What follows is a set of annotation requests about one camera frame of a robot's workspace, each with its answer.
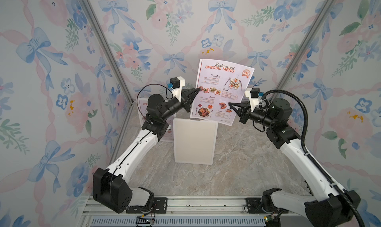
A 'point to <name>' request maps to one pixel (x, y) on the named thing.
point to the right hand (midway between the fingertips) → (232, 102)
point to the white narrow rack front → (180, 137)
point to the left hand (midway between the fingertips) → (199, 89)
